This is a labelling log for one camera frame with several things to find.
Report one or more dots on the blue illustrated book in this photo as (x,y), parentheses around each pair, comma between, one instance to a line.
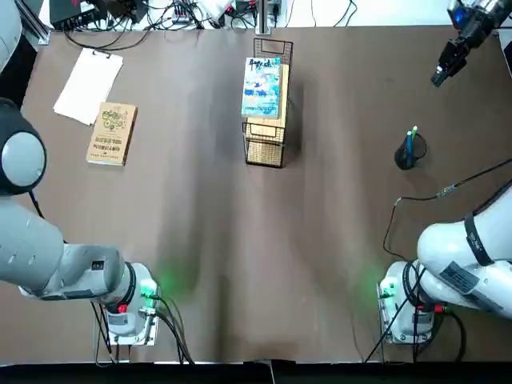
(261,90)

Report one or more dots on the blue marker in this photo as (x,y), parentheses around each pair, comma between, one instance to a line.
(410,144)

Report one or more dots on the brown kraft cover book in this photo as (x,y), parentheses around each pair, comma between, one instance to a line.
(112,134)

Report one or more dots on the black power brick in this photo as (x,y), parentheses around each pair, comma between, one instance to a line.
(134,10)

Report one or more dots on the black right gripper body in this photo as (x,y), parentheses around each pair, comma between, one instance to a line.
(476,30)

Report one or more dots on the aluminium corner frame rail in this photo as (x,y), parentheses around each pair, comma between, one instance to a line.
(38,24)

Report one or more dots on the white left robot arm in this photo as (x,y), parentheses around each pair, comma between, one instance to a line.
(32,248)

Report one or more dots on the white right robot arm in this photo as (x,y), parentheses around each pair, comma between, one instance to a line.
(448,248)

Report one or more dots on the aluminium frame post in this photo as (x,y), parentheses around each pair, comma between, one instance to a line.
(265,18)

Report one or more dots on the grey hub with red plugs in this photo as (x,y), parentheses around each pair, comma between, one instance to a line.
(180,13)

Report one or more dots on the white paper clipboard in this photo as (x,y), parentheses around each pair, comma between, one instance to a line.
(88,84)

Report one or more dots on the black box with red logo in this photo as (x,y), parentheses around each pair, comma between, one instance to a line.
(76,16)

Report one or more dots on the green marker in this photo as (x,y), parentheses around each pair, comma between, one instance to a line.
(415,138)

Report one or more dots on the black mesh pen holder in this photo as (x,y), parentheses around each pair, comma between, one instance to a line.
(406,160)

